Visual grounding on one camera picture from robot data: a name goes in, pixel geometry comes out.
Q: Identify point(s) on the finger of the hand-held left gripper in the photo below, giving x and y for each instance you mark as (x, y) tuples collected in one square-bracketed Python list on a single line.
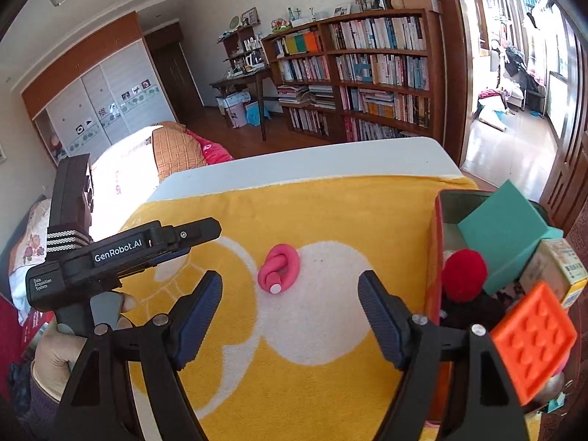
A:
[(197, 232)]

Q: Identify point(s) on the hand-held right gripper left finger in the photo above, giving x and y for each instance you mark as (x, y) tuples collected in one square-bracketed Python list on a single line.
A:
[(197, 326)]

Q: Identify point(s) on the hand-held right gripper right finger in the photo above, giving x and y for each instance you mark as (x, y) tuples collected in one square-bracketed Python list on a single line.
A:
[(381, 326)]

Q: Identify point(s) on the pink twisted foam curler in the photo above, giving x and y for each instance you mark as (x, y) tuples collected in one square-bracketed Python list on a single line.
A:
[(280, 266)]

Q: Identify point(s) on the red pompom ball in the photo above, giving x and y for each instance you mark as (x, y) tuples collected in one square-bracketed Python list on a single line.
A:
[(464, 275)]

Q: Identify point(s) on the red tin container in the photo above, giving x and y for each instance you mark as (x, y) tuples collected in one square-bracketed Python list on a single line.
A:
[(436, 239)]

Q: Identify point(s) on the small orange studded block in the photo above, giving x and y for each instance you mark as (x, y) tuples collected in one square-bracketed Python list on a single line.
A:
[(528, 344)]

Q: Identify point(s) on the deep teal box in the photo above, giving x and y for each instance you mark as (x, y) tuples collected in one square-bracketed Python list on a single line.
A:
[(500, 234)]

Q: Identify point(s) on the small white green carton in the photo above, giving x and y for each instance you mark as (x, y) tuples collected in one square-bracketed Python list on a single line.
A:
[(556, 266)]

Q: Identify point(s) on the person's left forearm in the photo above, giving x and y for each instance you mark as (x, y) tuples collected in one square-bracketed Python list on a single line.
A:
[(32, 404)]

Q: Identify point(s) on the person's left hand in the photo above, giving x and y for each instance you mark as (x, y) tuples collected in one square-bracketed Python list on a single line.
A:
[(53, 358)]

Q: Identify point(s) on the orange plaid pillow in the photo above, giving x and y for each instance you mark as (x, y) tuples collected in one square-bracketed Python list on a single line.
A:
[(177, 151)]

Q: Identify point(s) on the bed with floral quilt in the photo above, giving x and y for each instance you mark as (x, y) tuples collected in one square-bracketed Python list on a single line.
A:
[(133, 156)]

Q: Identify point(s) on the yellow and white towel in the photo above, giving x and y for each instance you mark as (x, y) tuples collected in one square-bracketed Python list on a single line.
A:
[(321, 211)]

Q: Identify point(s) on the white and pink bin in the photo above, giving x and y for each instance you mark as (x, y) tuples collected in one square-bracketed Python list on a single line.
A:
[(234, 110)]

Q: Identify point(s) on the white sliding door wardrobe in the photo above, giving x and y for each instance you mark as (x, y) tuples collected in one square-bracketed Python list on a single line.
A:
[(105, 96)]

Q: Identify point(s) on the dark wooden room door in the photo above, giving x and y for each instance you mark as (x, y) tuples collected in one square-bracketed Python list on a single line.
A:
[(177, 73)]

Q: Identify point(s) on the wooden desk with hutch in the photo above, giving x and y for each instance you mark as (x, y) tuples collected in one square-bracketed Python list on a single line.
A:
[(243, 78)]

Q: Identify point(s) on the electric kettle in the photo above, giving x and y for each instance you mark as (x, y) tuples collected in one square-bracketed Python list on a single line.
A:
[(255, 59)]

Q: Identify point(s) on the wooden bookshelf with books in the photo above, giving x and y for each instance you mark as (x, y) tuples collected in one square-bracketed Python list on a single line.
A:
[(367, 78)]

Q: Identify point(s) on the carved wooden door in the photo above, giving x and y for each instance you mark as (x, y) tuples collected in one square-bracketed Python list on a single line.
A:
[(567, 183)]

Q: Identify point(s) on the picture frame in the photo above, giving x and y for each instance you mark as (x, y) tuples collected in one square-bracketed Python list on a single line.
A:
[(250, 16)]

